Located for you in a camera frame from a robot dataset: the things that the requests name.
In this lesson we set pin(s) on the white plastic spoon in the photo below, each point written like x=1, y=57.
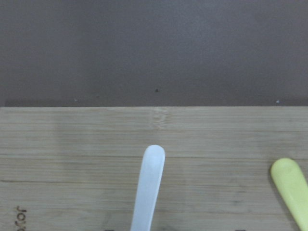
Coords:
x=148, y=187

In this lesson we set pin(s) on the bamboo cutting board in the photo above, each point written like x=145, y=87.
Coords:
x=77, y=168

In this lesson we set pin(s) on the yellow plastic knife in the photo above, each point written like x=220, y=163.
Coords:
x=293, y=188

